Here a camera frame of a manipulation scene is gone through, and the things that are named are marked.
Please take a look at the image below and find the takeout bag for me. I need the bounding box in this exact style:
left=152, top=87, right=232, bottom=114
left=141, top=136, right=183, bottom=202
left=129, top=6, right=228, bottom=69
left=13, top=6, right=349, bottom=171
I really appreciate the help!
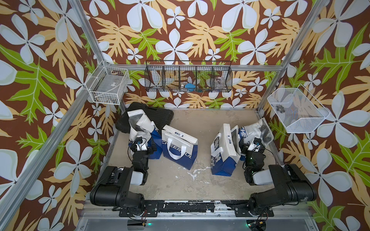
left=238, top=118, right=274, bottom=161
left=211, top=123, right=241, bottom=177
left=128, top=109, right=162, bottom=159
left=161, top=125, right=198, bottom=170

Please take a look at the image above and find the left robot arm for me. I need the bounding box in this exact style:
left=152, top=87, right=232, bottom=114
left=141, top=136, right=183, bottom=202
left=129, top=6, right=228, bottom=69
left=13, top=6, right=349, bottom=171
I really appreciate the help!
left=90, top=144, right=157, bottom=212

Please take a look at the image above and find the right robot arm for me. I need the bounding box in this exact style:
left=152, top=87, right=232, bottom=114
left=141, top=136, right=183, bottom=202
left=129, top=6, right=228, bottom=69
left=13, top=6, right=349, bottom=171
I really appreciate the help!
left=241, top=147, right=318, bottom=216

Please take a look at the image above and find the black plastic tool case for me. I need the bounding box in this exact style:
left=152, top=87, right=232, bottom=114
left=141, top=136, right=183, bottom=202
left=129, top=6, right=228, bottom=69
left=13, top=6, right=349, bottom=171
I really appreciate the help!
left=115, top=102, right=174, bottom=133

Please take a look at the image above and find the small dark object in mesh basket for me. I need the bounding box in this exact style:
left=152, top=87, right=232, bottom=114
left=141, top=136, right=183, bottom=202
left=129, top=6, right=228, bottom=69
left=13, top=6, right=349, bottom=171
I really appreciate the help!
left=276, top=105, right=285, bottom=114

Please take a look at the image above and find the white mesh basket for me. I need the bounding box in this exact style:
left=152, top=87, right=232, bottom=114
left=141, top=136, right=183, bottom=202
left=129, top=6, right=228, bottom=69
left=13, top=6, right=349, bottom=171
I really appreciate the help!
left=267, top=84, right=330, bottom=134

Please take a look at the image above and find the blue object in basket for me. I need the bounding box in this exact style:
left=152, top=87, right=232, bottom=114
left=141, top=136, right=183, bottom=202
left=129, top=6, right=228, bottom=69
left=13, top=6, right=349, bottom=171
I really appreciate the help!
left=185, top=83, right=196, bottom=91

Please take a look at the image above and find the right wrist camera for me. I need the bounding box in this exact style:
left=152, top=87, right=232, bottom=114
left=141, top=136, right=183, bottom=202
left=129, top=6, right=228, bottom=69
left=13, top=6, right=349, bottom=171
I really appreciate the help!
left=248, top=138, right=263, bottom=152

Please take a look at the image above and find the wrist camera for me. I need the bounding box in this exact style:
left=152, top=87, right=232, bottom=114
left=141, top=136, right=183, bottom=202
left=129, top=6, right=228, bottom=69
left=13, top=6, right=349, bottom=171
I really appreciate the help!
left=248, top=138, right=263, bottom=152
left=135, top=137, right=147, bottom=151

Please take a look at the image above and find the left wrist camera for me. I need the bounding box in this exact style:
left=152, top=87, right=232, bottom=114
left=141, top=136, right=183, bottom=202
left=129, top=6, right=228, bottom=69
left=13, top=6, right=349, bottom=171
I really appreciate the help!
left=135, top=137, right=147, bottom=151

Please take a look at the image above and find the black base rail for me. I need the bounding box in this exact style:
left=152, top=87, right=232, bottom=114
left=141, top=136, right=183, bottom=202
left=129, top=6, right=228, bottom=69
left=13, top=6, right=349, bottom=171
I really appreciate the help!
left=119, top=200, right=275, bottom=218

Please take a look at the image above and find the white wire basket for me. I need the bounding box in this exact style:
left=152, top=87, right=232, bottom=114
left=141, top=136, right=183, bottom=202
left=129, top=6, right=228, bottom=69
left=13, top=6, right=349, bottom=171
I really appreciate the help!
left=86, top=62, right=130, bottom=105

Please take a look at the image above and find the black wire basket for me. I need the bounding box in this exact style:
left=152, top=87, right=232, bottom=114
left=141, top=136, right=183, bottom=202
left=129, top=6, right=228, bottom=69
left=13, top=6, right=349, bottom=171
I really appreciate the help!
left=144, top=60, right=233, bottom=93

